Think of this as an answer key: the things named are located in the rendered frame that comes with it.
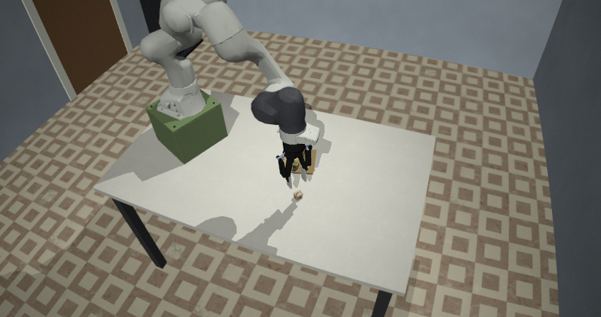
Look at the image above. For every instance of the tan flat mat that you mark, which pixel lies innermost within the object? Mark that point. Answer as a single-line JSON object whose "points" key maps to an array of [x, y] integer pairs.
{"points": [[310, 168]]}

